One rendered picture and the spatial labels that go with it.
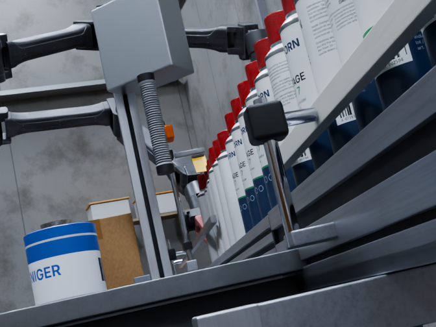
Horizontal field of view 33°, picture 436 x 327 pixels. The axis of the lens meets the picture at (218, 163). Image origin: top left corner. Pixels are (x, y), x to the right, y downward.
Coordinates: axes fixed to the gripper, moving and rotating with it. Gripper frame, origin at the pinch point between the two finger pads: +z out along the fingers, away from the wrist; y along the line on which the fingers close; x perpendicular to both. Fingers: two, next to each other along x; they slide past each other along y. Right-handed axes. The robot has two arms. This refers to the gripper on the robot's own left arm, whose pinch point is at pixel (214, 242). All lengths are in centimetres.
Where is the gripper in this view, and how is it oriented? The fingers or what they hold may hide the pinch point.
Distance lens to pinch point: 169.1
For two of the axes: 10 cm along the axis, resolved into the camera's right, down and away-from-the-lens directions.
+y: 9.7, -2.0, 1.6
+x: 0.5, 7.7, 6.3
